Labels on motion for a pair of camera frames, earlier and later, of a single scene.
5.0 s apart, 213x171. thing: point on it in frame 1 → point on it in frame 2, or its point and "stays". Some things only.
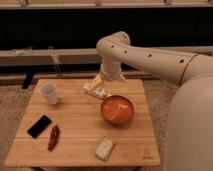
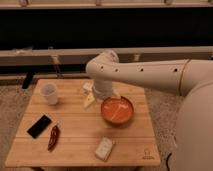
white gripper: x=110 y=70 → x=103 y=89
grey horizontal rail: x=84 y=57 stays
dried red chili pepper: x=54 y=138 stays
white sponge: x=104 y=148 stays
